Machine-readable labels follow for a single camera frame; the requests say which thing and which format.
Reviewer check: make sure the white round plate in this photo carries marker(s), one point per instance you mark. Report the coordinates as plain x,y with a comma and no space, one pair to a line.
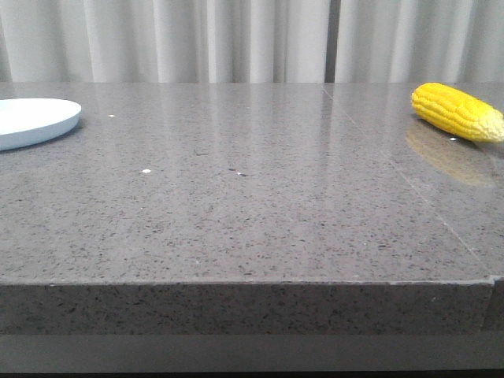
29,121

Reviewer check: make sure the yellow corn cob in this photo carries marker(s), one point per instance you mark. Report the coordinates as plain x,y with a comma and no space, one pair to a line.
458,113

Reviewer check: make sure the white pleated curtain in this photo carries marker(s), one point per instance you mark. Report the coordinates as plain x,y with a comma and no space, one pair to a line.
252,41

